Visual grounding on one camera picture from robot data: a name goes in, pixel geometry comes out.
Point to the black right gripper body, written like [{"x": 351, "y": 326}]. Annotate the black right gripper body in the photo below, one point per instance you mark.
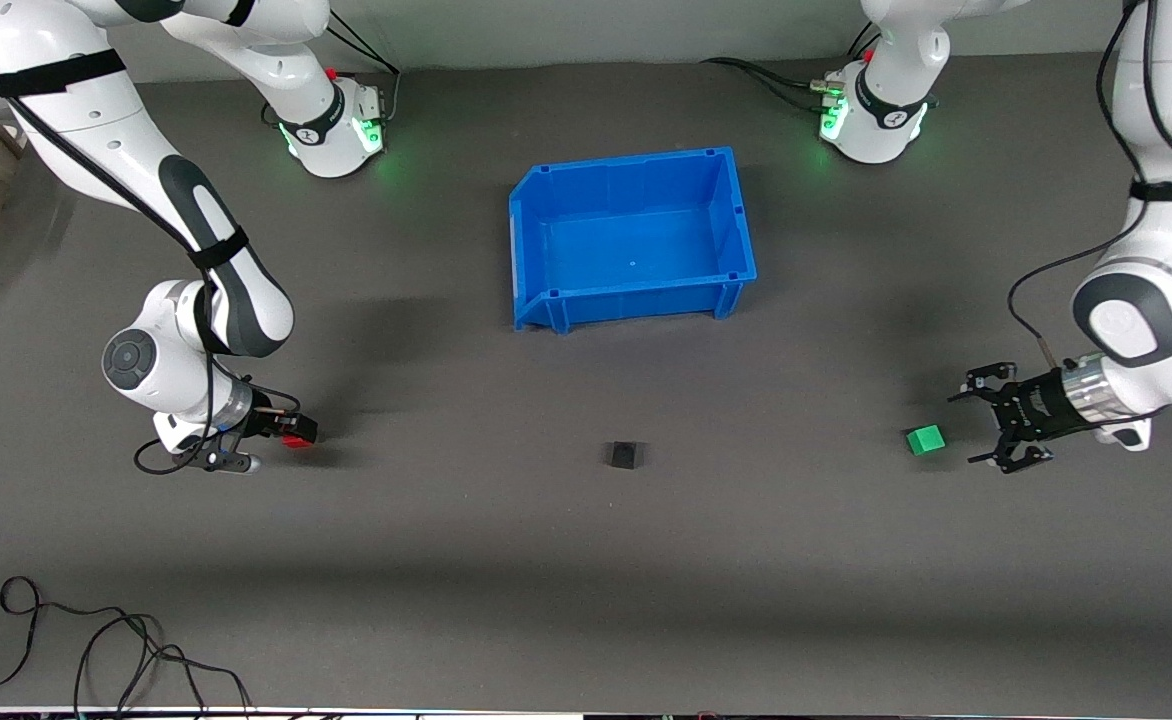
[{"x": 264, "y": 424}]

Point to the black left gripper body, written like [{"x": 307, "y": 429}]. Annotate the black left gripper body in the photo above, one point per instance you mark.
[{"x": 1040, "y": 401}]

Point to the red cube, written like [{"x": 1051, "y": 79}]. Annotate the red cube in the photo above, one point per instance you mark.
[{"x": 297, "y": 441}]

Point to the green cube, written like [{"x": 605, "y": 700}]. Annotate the green cube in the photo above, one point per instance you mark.
[{"x": 926, "y": 440}]

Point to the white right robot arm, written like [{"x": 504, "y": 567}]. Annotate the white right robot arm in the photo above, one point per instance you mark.
[{"x": 96, "y": 120}]

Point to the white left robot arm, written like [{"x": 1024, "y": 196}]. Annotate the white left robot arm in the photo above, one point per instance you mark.
[{"x": 1161, "y": 300}]

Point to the black cube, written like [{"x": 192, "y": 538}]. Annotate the black cube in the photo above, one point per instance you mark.
[{"x": 623, "y": 456}]

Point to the blue plastic storage bin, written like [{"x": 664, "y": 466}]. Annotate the blue plastic storage bin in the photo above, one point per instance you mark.
[{"x": 631, "y": 245}]

